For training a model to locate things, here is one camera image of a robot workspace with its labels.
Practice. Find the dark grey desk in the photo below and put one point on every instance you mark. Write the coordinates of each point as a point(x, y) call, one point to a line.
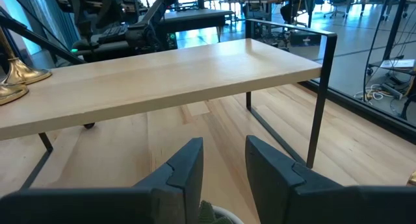
point(195, 17)

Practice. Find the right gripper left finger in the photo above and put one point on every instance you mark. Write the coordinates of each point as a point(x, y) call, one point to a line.
point(182, 185)

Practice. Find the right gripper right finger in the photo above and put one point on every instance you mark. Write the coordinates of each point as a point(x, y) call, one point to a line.
point(276, 185)

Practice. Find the black office chair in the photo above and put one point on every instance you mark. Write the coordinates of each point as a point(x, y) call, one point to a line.
point(338, 1)

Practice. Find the small plant in white pot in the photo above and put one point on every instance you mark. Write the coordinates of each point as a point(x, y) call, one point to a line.
point(211, 216)

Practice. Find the light wooden table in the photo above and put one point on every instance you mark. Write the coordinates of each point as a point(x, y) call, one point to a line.
point(162, 81)

